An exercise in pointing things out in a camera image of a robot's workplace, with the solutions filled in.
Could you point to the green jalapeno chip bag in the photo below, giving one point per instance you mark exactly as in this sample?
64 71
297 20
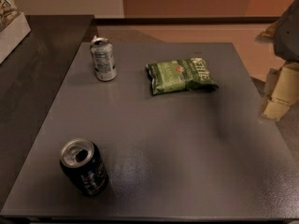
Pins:
180 75

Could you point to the white box of snacks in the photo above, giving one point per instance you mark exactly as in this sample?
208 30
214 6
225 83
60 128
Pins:
14 27

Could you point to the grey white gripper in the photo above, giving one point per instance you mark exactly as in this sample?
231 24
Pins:
289 34

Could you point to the silver white soda can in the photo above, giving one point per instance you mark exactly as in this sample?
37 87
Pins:
103 59

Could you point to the dark blue pepsi can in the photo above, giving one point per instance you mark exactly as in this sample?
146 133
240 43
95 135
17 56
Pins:
81 162

